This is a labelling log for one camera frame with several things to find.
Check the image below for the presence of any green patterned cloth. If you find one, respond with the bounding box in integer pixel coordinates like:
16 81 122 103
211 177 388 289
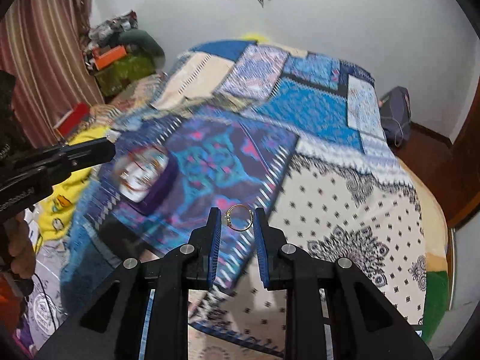
94 54 157 99

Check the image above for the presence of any gold ring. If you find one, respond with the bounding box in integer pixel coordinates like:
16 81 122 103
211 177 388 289
224 204 257 232

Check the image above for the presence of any red box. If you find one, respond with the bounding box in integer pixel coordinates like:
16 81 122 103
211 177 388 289
52 102 91 136

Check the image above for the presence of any grey backpack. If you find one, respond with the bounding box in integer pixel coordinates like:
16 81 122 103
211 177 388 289
378 86 413 148

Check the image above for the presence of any person's left hand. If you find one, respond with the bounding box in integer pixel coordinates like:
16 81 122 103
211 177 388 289
0 212 39 283

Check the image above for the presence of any yellow blanket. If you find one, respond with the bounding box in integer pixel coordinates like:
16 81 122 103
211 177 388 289
35 125 114 241

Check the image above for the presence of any striped orange blanket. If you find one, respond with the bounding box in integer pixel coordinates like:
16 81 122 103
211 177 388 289
89 73 166 121

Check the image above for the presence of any cartoon print sheet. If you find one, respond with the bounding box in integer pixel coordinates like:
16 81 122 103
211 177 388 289
17 195 76 350

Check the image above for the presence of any brown wooden door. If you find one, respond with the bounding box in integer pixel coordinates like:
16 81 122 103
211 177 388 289
445 79 480 230

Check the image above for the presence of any orange box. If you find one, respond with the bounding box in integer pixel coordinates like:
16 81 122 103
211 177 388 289
92 45 127 71

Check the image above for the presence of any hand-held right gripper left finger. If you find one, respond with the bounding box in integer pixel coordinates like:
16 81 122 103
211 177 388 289
35 207 224 360

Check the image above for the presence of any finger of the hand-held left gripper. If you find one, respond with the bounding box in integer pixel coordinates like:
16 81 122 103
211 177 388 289
11 137 116 176

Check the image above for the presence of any pile of clothes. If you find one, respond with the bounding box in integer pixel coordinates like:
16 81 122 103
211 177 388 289
84 10 138 52

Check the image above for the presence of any striped brown curtain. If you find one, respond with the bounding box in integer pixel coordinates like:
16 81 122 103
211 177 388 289
0 0 106 148

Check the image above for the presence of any yellow pillow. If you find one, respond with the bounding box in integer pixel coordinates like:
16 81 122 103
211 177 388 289
239 31 271 43

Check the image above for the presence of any blue patchwork blanket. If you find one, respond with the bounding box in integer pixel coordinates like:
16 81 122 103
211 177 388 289
60 37 429 360

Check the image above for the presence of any black cable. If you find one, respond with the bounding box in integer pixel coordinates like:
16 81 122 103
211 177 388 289
20 272 58 329

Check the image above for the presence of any heart-shaped metal tin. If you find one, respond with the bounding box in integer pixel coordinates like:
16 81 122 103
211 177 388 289
112 145 179 215

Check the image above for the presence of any red beaded bracelet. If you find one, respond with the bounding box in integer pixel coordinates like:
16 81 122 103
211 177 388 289
119 155 160 193

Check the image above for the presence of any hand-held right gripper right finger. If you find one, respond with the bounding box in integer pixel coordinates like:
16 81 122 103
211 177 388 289
253 207 442 360

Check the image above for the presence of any beige and green blanket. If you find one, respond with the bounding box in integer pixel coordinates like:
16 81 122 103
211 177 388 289
397 157 451 331

